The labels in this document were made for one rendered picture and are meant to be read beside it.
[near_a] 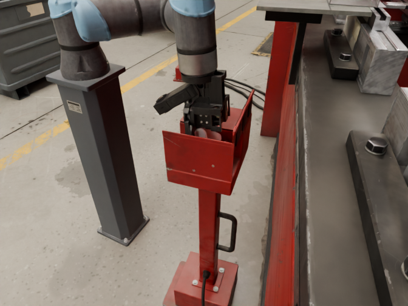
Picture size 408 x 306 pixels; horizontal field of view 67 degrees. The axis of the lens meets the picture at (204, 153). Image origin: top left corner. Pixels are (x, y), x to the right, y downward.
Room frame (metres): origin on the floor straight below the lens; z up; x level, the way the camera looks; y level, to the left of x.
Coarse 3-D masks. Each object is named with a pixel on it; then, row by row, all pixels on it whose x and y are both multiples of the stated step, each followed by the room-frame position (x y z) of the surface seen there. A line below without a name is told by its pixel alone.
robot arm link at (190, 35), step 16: (176, 0) 0.55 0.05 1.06; (192, 0) 0.54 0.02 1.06; (208, 0) 0.55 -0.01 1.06; (176, 16) 0.55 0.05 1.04; (192, 16) 0.54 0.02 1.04; (208, 16) 0.55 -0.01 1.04; (176, 32) 0.56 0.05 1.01; (192, 32) 0.54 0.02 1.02; (208, 32) 0.55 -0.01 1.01; (192, 48) 0.54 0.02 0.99; (208, 48) 0.55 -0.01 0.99
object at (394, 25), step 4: (404, 16) 1.22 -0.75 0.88; (404, 20) 1.20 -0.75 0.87; (392, 24) 1.20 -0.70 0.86; (396, 24) 1.19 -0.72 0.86; (400, 24) 1.19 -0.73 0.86; (404, 24) 1.19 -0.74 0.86; (392, 28) 1.20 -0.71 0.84; (396, 28) 1.20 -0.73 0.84; (400, 28) 1.20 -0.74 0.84; (404, 28) 1.20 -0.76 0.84; (396, 32) 1.18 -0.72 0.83; (400, 32) 1.18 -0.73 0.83; (404, 32) 1.17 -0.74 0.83; (400, 36) 1.19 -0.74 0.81; (404, 36) 1.18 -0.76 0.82; (404, 40) 1.18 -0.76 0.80; (404, 44) 1.18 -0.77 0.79
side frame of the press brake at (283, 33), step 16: (384, 0) 1.60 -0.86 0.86; (400, 16) 1.58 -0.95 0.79; (288, 32) 1.70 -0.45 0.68; (272, 48) 1.72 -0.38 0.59; (288, 48) 1.69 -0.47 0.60; (272, 64) 1.71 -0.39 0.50; (272, 80) 1.71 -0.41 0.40; (400, 80) 1.55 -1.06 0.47; (272, 96) 1.71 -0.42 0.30; (272, 112) 1.70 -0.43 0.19; (272, 128) 1.70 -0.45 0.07
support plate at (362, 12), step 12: (264, 0) 0.87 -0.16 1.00; (276, 0) 0.87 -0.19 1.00; (288, 0) 0.87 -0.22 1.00; (300, 0) 0.87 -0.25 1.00; (312, 0) 0.87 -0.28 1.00; (324, 0) 0.87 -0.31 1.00; (300, 12) 0.78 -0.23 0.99; (312, 12) 0.78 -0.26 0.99; (324, 12) 0.77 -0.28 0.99; (336, 12) 0.77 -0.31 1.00; (348, 12) 0.76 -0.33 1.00; (360, 12) 0.75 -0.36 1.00
